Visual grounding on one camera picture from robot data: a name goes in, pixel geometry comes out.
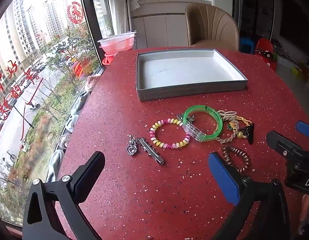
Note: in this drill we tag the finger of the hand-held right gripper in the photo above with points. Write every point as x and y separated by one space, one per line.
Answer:
279 142
306 130

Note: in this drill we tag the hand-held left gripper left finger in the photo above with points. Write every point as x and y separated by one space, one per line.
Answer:
92 167

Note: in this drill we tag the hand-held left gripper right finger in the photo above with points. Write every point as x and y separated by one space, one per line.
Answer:
223 177

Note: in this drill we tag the black claw hair clip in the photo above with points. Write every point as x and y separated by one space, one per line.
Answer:
250 135

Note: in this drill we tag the silver heart pendant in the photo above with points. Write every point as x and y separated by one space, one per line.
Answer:
132 150

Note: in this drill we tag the silver metal hair clip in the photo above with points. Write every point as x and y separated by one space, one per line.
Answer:
152 152

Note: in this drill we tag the small silver charm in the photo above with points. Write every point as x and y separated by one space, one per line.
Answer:
180 117

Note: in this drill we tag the green translucent bangle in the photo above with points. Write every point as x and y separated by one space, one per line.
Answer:
194 108

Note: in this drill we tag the grey jewelry tray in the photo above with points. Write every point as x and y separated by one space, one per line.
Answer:
184 70

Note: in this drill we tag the person's right hand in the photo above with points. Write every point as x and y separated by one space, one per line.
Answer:
308 217

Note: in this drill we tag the pink knitted cloth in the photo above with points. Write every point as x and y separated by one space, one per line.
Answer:
92 83

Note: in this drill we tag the red plastic chair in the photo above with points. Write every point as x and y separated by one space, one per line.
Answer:
265 47

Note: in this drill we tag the red lantern window sticker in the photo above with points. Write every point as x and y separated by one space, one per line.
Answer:
78 68

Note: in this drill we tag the blue plastic stool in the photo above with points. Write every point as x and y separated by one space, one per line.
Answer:
247 45

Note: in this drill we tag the red plastic stool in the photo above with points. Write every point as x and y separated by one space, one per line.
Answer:
108 58

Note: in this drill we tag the red window lettering sticker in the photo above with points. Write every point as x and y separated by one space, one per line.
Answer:
9 80

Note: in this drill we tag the pink plastic basin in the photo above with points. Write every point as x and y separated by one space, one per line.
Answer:
117 42

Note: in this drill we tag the beige upholstered chair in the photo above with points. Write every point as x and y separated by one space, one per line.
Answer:
209 25

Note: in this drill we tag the red paper-cut window decoration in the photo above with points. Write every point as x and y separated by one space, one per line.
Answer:
75 12

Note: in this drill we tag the white cabinet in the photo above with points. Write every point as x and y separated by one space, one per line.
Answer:
159 25

